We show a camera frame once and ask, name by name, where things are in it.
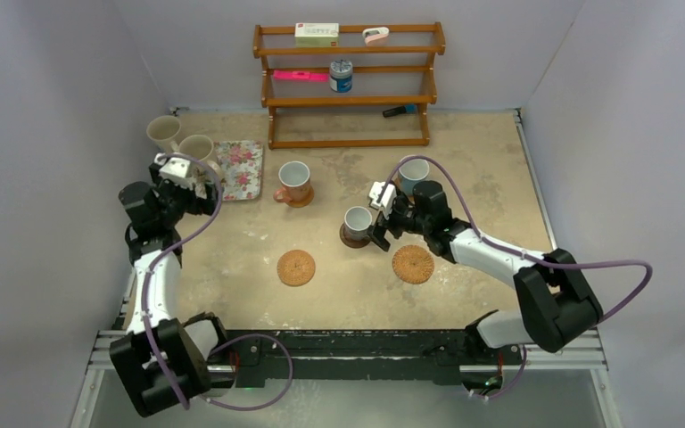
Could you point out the pink white small device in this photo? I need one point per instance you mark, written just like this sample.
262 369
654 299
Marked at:
376 36

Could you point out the woven rattan coaster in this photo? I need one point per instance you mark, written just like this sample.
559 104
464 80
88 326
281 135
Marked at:
413 264
296 268

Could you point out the cream mug with plant print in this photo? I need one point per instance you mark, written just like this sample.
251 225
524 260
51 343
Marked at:
203 149

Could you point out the pink highlighter marker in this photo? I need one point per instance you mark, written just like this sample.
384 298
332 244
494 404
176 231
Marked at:
299 75

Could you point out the smooth wooden coaster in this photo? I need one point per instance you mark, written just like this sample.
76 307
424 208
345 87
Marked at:
304 202

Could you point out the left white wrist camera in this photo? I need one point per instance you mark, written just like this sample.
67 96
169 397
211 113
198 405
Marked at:
177 171

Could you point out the small grey white mug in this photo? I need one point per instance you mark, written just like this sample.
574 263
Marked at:
356 222

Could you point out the floral pattern tray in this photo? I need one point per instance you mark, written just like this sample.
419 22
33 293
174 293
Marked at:
239 164

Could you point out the white green cardboard box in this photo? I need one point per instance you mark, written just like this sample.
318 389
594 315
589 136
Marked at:
310 35

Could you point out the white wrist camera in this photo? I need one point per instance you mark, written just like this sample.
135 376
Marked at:
381 196
177 171

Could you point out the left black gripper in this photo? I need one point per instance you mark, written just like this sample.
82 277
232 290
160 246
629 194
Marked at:
199 206

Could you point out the tall cream mug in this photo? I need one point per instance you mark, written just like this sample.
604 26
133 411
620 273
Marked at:
164 132

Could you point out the black blue marker pen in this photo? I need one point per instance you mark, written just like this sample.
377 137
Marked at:
400 110

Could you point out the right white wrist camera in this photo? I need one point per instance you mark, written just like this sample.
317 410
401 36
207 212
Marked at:
381 196

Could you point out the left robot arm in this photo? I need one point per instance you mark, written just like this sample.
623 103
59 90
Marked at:
161 361

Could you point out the wooden three-tier shelf rack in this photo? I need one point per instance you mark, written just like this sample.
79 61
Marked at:
425 97

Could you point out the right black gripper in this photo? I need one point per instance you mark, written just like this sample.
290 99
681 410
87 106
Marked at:
377 234

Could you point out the blue mug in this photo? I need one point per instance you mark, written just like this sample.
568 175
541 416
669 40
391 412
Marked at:
410 173

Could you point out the dark brown wooden coaster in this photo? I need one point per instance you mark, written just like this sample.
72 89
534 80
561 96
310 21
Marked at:
352 243

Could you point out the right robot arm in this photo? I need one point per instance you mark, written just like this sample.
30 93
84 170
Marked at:
556 303

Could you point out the blue white lidded jar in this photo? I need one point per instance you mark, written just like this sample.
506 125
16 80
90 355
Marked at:
340 76

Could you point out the black aluminium base frame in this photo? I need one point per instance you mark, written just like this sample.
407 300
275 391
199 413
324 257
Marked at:
374 378

